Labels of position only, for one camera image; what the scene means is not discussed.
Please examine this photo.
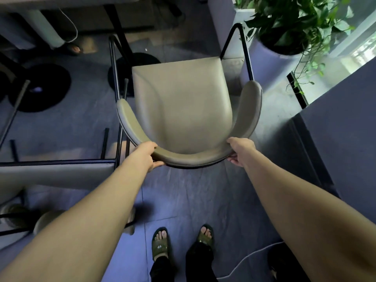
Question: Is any person's left hand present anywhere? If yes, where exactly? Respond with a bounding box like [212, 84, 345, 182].
[129, 141, 165, 174]

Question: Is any person's right hand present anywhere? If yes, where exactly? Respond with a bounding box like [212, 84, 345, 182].
[226, 137, 259, 169]

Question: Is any beige chair with black frame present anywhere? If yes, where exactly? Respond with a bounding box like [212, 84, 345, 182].
[0, 200, 136, 250]
[0, 127, 131, 203]
[108, 23, 263, 169]

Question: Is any person's left forearm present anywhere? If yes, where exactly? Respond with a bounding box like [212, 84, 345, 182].
[0, 161, 149, 282]

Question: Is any person's right forearm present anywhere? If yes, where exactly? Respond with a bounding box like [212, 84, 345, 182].
[243, 151, 376, 282]

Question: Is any dark green sandal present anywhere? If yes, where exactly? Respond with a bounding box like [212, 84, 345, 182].
[196, 224, 214, 249]
[151, 227, 171, 262]

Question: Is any white round plant pot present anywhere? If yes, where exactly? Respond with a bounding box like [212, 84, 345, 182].
[241, 35, 304, 91]

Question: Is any person's left leg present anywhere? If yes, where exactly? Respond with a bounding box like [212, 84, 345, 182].
[149, 255, 177, 282]

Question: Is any person's leg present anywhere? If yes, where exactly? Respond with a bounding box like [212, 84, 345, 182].
[184, 241, 218, 282]
[149, 255, 177, 282]
[18, 9, 66, 50]

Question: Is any person's right leg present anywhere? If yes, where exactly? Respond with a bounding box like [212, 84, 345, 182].
[184, 241, 218, 282]

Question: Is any black round table base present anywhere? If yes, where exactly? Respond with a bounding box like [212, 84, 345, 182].
[7, 63, 72, 113]
[108, 52, 162, 97]

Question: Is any green potted plant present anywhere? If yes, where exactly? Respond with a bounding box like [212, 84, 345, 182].
[235, 0, 357, 96]

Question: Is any black metal chair leg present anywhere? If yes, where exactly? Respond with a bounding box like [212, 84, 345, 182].
[0, 80, 31, 151]

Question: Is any black window frame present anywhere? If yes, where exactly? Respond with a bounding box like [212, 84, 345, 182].
[286, 71, 309, 109]

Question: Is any white floor cable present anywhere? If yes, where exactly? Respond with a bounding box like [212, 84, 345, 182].
[217, 241, 286, 280]

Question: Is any black table post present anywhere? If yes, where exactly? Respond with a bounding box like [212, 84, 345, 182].
[103, 4, 134, 66]

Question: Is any thin white cable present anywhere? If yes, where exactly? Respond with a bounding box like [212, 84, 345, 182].
[58, 8, 79, 43]

